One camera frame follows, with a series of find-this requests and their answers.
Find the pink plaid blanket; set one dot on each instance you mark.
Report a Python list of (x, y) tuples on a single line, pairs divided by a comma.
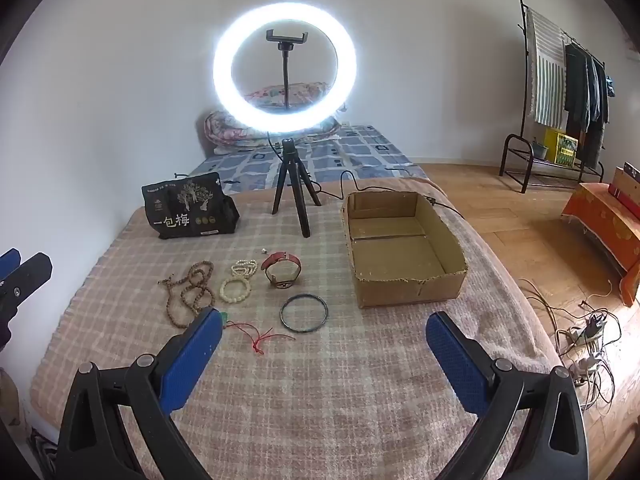
[(300, 400)]

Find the yellow crate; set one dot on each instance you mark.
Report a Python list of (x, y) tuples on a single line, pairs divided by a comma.
[(562, 147)]

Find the black printed snack bag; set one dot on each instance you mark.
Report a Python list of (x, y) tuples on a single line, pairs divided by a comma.
[(185, 210)]

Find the orange patterned cloth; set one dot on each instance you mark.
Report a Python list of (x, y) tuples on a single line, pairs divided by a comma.
[(600, 220)]

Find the black metal clothes rack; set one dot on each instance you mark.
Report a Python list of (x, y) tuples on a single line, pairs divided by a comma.
[(522, 85)]

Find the black tripod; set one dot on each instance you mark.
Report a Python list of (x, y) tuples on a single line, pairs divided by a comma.
[(300, 190)]

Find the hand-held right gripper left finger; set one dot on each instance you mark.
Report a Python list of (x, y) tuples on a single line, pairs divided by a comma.
[(192, 360)]

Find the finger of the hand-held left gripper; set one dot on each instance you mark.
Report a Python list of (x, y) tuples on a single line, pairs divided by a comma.
[(7, 262), (30, 272)]

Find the black gooseneck phone holder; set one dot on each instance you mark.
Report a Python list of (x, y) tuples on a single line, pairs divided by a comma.
[(286, 75)]

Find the dark hanging clothes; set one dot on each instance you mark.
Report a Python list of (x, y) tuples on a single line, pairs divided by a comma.
[(580, 90)]

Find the striped hanging cloth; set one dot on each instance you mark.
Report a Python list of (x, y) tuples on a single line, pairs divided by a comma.
[(545, 75)]

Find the small grey pot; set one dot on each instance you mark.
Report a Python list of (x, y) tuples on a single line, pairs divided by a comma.
[(540, 150)]

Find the floral pillow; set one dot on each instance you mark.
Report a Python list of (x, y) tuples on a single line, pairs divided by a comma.
[(305, 91)]

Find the blue patterned bed sheet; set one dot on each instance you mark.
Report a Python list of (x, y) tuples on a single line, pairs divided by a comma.
[(360, 155)]

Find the cardboard box with red edge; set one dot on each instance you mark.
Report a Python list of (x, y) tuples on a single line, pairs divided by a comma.
[(625, 185)]

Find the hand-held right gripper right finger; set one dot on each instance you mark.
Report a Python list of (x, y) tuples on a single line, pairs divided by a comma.
[(455, 365)]

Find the dark thin bangle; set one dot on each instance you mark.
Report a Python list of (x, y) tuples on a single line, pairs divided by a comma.
[(281, 312)]

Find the floral folded quilt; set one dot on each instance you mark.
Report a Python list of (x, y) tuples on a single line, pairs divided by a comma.
[(220, 130)]

